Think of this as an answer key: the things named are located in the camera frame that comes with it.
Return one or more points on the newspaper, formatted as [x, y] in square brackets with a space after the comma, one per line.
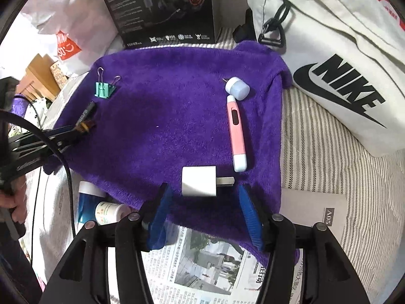
[205, 269]

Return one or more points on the striped bed sheet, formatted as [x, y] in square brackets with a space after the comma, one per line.
[316, 164]

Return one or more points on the white sling bag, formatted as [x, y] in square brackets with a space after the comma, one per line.
[316, 38]

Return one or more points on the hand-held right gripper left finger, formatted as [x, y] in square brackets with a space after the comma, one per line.
[161, 218]

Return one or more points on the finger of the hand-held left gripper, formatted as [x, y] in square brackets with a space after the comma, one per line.
[47, 150]
[60, 131]

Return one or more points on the green binder clip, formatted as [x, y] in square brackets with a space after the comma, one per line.
[100, 90]
[109, 91]

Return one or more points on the pink white pen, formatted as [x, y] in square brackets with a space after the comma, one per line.
[235, 126]

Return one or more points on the person's left forearm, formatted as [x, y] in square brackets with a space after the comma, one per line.
[15, 269]

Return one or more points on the small white pill bottle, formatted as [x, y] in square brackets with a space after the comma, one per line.
[109, 212]

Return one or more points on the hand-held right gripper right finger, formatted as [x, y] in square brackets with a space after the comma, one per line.
[250, 218]

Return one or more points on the small lavender white bottle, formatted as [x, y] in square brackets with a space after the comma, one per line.
[237, 88]

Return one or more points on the black headset box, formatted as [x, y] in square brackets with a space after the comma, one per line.
[142, 6]

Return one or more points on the person's left hand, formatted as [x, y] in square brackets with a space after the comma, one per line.
[14, 205]

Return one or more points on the blue white cylinder bottle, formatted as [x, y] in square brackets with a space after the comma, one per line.
[87, 202]

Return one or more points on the white charger plug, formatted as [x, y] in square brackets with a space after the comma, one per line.
[199, 182]

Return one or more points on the white plastic shopping bag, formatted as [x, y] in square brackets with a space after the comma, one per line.
[79, 15]

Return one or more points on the purple towel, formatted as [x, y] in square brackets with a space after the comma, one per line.
[174, 101]

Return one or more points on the black cosmetic tube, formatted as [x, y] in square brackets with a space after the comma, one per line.
[84, 117]

